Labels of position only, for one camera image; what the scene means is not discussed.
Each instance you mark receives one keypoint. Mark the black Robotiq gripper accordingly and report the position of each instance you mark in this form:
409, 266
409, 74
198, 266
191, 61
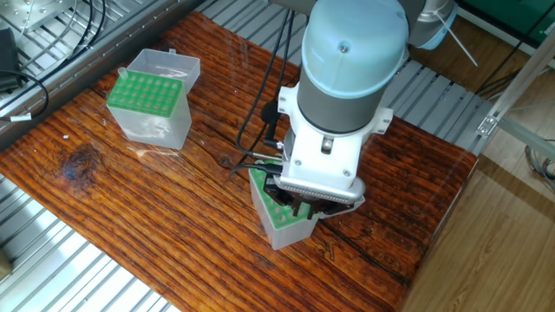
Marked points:
274, 189

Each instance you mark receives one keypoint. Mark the clear pipette box green rack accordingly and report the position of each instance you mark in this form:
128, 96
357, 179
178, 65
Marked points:
152, 108
282, 227

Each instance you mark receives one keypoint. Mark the large clear pipette tip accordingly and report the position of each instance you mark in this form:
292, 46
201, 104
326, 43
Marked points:
122, 74

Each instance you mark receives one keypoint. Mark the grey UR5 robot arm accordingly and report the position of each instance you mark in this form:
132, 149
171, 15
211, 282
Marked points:
347, 78

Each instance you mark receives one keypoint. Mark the thin white plastic strip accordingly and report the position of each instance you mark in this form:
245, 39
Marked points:
458, 43

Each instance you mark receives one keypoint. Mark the aluminium frame profile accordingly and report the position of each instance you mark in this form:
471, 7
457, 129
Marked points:
520, 82

